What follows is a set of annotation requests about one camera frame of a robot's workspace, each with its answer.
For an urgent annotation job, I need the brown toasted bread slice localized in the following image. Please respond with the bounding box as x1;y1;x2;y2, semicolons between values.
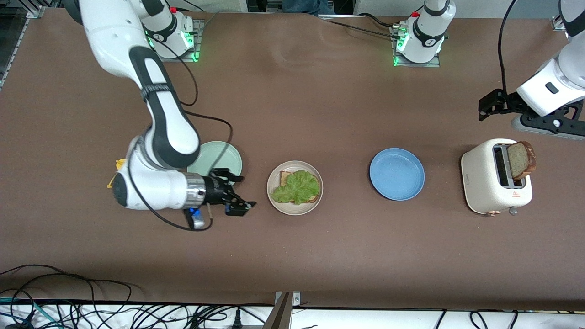
279;170;319;204
506;141;537;181

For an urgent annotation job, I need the green lettuce leaf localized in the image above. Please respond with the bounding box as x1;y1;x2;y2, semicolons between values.
269;170;320;206

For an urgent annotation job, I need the yellow mustard squeeze bottle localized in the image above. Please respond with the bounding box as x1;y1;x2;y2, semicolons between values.
106;158;127;189

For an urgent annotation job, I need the mint green plate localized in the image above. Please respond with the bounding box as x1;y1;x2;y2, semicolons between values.
186;141;243;186

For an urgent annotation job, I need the beige plate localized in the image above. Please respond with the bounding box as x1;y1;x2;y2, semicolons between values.
266;160;324;216

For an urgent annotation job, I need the blue plate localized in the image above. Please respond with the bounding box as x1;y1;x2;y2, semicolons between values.
369;148;425;201

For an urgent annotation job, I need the white two-slot toaster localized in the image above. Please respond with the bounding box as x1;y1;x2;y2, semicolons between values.
461;138;534;217

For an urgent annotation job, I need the grey metal beam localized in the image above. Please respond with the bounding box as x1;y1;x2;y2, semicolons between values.
262;292;294;329

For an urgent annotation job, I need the person in blue trousers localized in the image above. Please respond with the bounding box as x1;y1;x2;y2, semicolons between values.
282;0;336;16

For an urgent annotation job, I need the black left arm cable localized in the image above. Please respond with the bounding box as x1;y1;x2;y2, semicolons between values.
497;0;520;94

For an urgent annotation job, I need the grey left arm base plate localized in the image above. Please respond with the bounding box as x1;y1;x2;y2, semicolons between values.
390;25;441;68

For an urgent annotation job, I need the small silver table bracket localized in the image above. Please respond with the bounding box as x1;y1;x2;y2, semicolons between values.
275;291;302;306

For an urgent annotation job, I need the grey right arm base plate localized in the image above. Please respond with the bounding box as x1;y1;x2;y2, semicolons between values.
152;18;204;63

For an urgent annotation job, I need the black cable on table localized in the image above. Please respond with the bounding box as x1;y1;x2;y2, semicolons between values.
320;13;403;41

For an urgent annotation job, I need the black looped cable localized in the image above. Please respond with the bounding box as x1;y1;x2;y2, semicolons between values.
0;264;275;329

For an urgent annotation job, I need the teal cable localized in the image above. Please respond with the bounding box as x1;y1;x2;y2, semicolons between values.
0;296;52;329

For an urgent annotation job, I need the silver table edge rail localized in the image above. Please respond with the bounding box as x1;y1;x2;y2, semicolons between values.
0;6;46;90

